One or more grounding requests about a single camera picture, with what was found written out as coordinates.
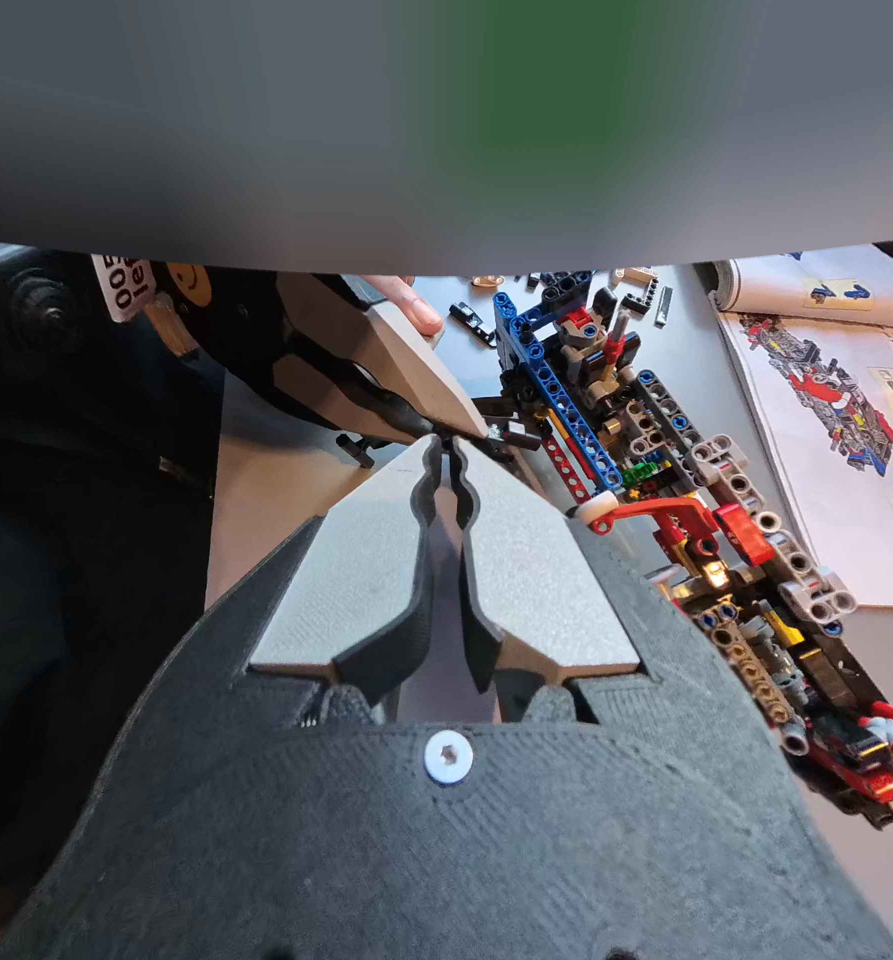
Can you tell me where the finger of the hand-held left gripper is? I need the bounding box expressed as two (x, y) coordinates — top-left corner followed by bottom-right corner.
(277, 273), (490, 441)
(276, 352), (438, 445)

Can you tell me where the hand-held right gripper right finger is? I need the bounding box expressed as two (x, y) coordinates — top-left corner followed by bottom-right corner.
(450, 436), (644, 695)

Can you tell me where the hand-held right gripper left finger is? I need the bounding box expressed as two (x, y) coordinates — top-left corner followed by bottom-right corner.
(250, 433), (445, 708)

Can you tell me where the small black stickered panel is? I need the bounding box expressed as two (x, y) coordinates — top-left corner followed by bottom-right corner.
(484, 418), (547, 453)

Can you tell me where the toy brick car chassis model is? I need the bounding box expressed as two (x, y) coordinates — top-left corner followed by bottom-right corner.
(484, 288), (893, 830)

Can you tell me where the grey desk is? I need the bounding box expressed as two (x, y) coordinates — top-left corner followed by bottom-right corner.
(205, 258), (893, 960)

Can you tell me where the person's left hand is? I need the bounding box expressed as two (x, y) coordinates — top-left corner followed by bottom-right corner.
(360, 274), (445, 339)

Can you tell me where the small black stickered piece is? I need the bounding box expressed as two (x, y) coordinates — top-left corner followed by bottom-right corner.
(450, 301), (499, 348)

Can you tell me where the pile of loose toy pieces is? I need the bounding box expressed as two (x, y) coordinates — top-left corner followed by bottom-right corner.
(525, 270), (594, 305)

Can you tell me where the person's black jacket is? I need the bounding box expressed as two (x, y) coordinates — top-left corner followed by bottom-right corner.
(0, 367), (219, 909)

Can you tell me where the building instruction booklet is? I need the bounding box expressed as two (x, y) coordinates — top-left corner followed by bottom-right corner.
(697, 251), (893, 609)

